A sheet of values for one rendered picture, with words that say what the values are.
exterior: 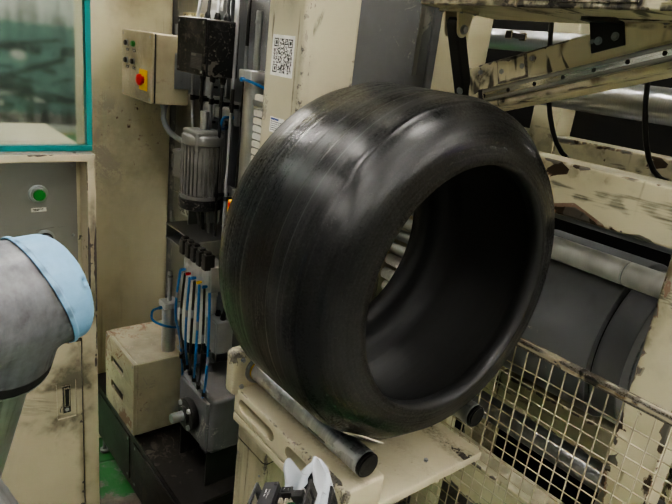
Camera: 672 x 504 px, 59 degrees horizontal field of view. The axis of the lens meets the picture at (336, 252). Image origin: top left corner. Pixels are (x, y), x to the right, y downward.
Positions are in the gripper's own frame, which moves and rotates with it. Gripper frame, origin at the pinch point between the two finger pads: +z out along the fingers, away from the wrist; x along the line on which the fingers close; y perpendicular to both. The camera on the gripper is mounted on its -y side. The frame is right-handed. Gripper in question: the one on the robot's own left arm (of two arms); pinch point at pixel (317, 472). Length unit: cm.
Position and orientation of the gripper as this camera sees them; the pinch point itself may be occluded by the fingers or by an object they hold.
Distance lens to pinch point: 83.5
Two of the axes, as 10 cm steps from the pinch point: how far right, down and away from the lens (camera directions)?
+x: -9.4, 1.7, 2.9
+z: 2.0, -4.1, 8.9
